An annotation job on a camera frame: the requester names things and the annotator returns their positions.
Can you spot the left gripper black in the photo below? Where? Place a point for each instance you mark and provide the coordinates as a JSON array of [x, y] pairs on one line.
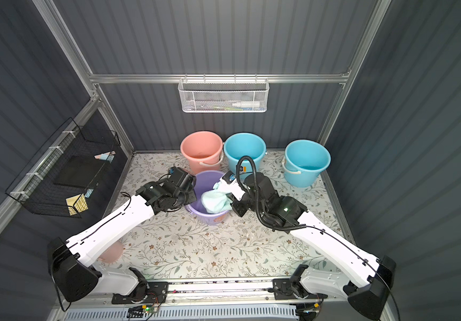
[[186, 190]]

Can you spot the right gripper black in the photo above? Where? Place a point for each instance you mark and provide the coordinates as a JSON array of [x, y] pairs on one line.
[[238, 204]]

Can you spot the purple plastic bucket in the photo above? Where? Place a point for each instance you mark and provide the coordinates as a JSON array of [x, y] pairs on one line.
[[205, 182]]

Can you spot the light green cloth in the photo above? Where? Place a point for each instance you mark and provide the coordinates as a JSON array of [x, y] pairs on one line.
[[216, 200]]

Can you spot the pink plastic bucket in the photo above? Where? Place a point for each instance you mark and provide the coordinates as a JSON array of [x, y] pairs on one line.
[[203, 151]]

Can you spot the blue bucket white handle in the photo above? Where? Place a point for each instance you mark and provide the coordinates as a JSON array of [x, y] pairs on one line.
[[304, 161]]

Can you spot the blue bucket with label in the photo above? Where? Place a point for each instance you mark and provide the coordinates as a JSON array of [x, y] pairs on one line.
[[244, 144]]

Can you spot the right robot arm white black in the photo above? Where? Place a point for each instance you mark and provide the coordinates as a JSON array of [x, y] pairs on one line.
[[367, 281]]

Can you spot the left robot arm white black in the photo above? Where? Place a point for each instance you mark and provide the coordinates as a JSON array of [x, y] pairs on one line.
[[72, 264]]

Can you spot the floral patterned table mat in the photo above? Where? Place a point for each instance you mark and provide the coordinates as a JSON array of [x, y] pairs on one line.
[[179, 245]]

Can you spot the pastel card in basket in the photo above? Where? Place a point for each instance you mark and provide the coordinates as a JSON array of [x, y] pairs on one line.
[[107, 156]]

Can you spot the white ventilation grille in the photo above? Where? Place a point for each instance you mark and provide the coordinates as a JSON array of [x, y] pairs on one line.
[[222, 312]]

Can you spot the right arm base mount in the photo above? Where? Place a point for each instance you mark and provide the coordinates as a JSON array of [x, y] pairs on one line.
[[291, 288]]

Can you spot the white wire wall basket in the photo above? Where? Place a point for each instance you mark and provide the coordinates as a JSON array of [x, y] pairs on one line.
[[217, 97]]

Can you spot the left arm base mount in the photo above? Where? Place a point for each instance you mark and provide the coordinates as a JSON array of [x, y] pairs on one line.
[[145, 292]]

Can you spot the black wire side basket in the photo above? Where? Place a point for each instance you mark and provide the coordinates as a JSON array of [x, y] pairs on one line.
[[68, 179]]

